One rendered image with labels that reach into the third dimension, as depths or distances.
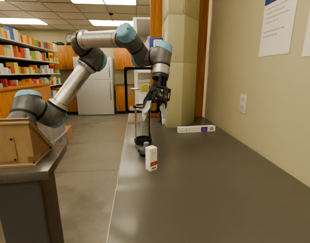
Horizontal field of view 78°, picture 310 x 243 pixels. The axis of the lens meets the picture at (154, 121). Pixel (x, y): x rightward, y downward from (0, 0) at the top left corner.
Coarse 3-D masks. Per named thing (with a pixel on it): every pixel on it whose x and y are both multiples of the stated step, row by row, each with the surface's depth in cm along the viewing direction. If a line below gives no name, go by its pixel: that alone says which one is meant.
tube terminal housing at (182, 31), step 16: (176, 16) 126; (176, 32) 128; (192, 32) 137; (176, 48) 131; (192, 48) 140; (176, 64) 134; (192, 64) 144; (176, 80) 136; (192, 80) 147; (176, 96) 139; (192, 96) 151; (176, 112) 142; (192, 112) 156
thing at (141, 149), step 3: (144, 144) 95; (147, 144) 95; (141, 147) 98; (144, 147) 96; (138, 150) 95; (141, 150) 94; (144, 150) 93; (141, 153) 93; (144, 153) 93; (144, 156) 94
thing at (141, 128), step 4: (136, 104) 111; (140, 104) 113; (136, 108) 105; (140, 108) 104; (136, 112) 106; (140, 112) 105; (136, 116) 107; (140, 116) 106; (148, 116) 107; (136, 120) 108; (140, 120) 106; (148, 120) 108; (136, 124) 108; (140, 124) 107; (144, 124) 107; (148, 124) 109; (136, 128) 109; (140, 128) 108; (144, 128) 108; (148, 128) 109; (136, 132) 110; (140, 132) 108; (144, 132) 108; (148, 132) 110; (136, 136) 110; (140, 136) 109; (144, 136) 109; (148, 136) 110
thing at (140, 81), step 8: (128, 72) 164; (136, 72) 164; (144, 72) 164; (128, 80) 166; (136, 80) 166; (144, 80) 166; (152, 80) 166; (136, 88) 167; (144, 88) 167; (128, 96) 169; (136, 96) 169; (144, 96) 169; (128, 104) 171; (152, 104) 171
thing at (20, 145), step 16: (0, 128) 80; (16, 128) 81; (32, 128) 84; (0, 144) 81; (16, 144) 83; (32, 144) 84; (48, 144) 100; (0, 160) 83; (16, 160) 84; (32, 160) 86
